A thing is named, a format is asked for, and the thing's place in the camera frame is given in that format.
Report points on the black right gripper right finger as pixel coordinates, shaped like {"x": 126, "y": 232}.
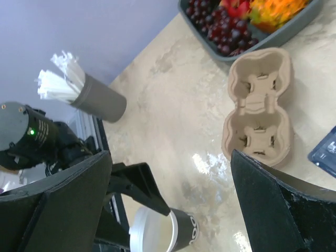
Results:
{"x": 282, "y": 212}

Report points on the black paper coffee cup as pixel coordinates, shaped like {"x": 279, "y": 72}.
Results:
{"x": 152, "y": 232}

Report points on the grey straw holder cup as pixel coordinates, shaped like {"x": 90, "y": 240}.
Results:
{"x": 98, "y": 100}

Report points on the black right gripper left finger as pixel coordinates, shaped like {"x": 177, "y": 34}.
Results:
{"x": 58, "y": 213}

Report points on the pulp cup carrier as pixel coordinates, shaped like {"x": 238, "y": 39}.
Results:
{"x": 259, "y": 126}

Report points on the blue blister pack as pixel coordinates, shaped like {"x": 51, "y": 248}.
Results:
{"x": 323, "y": 155}

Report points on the dark red grape bunch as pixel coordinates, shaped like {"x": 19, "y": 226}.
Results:
{"x": 231, "y": 35}

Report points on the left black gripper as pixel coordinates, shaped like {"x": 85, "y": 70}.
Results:
{"x": 137, "y": 182}

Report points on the orange pineapple toy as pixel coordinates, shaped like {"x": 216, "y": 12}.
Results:
{"x": 269, "y": 16}

